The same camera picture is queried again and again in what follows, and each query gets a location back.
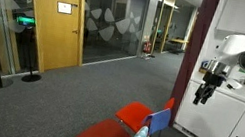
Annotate framed door sign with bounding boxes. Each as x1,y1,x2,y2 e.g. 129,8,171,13
55,0,75,16

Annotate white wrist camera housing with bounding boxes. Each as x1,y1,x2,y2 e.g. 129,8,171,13
225,78,245,93

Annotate white base cabinet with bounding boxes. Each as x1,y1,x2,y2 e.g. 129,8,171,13
170,67,245,137

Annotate yellow table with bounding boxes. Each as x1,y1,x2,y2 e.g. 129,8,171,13
165,36,190,57

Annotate small blue box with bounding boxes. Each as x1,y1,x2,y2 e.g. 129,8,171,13
198,59,211,74

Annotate plain blue towel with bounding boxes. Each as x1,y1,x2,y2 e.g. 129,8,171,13
140,104,173,137

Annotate red chair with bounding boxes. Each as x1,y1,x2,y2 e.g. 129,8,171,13
110,87,176,137
75,113,136,137

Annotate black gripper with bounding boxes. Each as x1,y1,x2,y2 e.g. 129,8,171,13
191,69,228,110

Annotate red fire extinguisher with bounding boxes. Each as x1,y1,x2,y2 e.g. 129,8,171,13
142,40,152,55

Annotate wooden door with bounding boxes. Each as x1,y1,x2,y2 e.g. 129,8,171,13
12,0,94,79

